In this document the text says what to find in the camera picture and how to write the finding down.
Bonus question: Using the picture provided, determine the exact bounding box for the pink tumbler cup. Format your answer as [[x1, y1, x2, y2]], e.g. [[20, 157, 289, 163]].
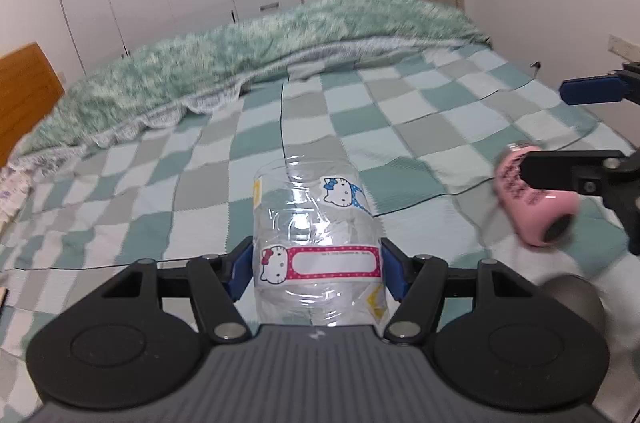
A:
[[494, 143, 579, 247]]

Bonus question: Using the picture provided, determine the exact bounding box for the clear plastic Hello Kitty cup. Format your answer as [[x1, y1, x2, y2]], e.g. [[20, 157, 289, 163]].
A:
[[253, 157, 388, 327]]

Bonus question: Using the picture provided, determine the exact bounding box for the blue cartoon steel cup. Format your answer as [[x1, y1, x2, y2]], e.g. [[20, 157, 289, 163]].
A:
[[539, 275, 608, 334]]

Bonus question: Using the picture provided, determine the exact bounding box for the checkered green bed sheet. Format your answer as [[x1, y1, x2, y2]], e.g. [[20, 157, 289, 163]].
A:
[[1, 45, 639, 422]]

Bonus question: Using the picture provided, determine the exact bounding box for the green floral duvet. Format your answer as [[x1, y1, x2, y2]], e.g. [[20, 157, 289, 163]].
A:
[[10, 0, 490, 162]]

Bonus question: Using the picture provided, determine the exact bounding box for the floral ruffled pillow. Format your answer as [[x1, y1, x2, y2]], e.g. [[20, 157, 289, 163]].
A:
[[0, 164, 32, 232]]

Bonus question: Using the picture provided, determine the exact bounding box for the orange wooden headboard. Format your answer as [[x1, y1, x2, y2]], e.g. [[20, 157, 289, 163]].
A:
[[0, 43, 64, 165]]

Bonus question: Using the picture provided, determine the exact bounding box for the white wall socket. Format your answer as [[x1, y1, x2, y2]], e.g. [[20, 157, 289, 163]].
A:
[[608, 34, 640, 62]]

